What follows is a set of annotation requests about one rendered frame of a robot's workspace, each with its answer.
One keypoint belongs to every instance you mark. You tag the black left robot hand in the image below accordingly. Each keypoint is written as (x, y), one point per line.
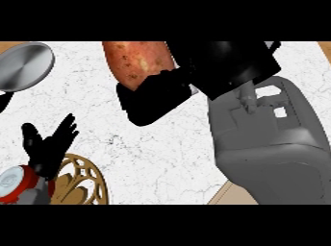
(49, 149)

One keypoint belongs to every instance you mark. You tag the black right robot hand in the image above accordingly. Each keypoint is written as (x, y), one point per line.
(219, 67)

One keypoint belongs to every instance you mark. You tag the orange-brown sweet potato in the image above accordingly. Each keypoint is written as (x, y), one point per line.
(134, 62)

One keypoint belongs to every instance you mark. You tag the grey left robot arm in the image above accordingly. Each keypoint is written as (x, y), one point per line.
(34, 196)

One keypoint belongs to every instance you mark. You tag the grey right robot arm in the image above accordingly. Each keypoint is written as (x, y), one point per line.
(272, 150)

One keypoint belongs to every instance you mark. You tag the beige wooden tray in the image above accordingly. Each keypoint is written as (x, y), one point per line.
(231, 196)

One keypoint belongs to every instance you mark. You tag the gold openwork round trivet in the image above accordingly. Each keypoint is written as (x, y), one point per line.
(85, 184)

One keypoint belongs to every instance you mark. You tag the red can with pale end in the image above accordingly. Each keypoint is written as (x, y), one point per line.
(12, 184)

